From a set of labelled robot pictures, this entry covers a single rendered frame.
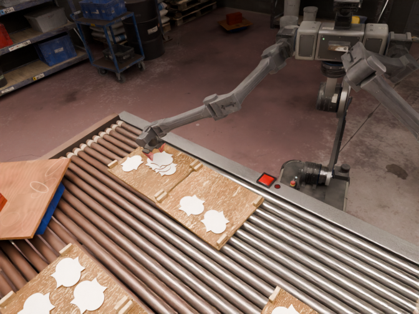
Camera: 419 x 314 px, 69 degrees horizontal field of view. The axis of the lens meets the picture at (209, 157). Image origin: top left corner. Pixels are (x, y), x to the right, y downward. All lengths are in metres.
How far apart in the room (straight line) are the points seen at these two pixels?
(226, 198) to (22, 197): 1.00
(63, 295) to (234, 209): 0.80
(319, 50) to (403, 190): 1.75
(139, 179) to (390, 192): 2.13
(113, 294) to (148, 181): 0.60
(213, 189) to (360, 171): 1.84
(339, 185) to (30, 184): 2.11
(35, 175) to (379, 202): 2.51
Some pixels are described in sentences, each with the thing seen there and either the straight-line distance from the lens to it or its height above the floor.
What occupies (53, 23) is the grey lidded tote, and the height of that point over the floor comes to 0.70.
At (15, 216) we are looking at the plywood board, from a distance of 1.69.
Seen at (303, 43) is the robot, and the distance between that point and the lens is 1.66.
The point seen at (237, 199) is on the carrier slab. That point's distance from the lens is 1.51.
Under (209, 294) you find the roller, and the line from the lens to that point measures 1.29.
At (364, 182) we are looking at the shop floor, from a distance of 3.02.
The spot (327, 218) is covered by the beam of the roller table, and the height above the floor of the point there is 0.92.
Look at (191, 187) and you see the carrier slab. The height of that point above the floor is 0.94.
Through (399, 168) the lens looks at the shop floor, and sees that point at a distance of 3.27.
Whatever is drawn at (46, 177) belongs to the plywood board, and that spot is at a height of 1.04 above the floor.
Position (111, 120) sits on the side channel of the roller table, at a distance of 2.21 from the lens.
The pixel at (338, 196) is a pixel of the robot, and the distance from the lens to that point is 2.52.
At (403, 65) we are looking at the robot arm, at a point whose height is 1.48.
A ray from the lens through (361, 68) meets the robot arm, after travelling 1.16.
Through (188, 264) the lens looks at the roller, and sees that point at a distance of 1.36.
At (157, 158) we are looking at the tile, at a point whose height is 0.97.
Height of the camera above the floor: 2.10
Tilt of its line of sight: 42 degrees down
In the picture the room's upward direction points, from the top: 7 degrees counter-clockwise
